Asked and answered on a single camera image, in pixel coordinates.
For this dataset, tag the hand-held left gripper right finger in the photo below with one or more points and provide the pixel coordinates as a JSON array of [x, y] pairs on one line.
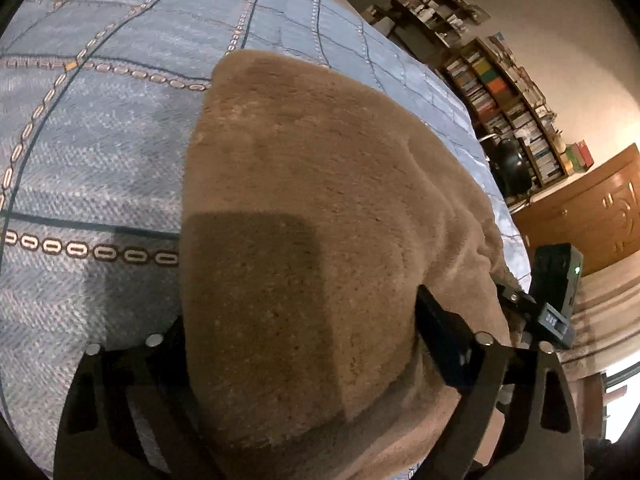
[[441, 331]]

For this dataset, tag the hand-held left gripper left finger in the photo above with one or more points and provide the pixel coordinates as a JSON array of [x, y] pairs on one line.
[[125, 375]]

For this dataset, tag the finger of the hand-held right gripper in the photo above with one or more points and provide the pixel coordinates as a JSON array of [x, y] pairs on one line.
[[516, 297]]

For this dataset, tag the brown fleece blanket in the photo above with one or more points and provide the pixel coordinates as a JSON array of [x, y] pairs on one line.
[[310, 185]]

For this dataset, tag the carved wooden door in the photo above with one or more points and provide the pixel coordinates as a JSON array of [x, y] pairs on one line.
[[590, 210]]

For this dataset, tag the window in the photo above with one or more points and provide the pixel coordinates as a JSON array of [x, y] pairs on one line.
[[620, 400]]

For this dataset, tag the black chair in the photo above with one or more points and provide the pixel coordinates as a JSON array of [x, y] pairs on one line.
[[511, 162]]

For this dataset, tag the red green box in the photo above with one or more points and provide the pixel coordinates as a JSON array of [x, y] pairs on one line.
[[579, 156]]

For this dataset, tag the wooden bookshelf with books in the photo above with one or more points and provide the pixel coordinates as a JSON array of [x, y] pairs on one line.
[[500, 90]]

